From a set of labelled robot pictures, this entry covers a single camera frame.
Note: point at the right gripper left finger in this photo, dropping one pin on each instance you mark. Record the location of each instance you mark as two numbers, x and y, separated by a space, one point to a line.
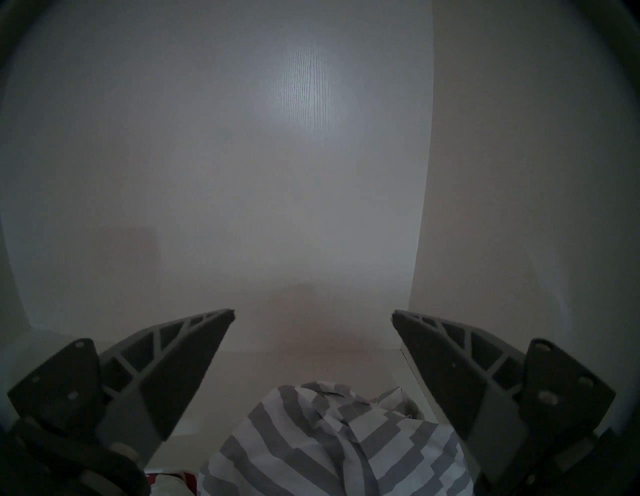
165 370

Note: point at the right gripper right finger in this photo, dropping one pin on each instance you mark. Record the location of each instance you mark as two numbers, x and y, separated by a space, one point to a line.
465 370

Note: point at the white top with red print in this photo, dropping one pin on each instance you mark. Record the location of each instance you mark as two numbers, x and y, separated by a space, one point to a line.
170 487

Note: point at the white wardrobe body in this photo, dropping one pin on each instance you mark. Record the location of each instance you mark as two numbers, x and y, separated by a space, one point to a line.
250 150

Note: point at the grey white striped top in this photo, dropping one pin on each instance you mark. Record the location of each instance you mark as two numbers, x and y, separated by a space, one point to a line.
325 440

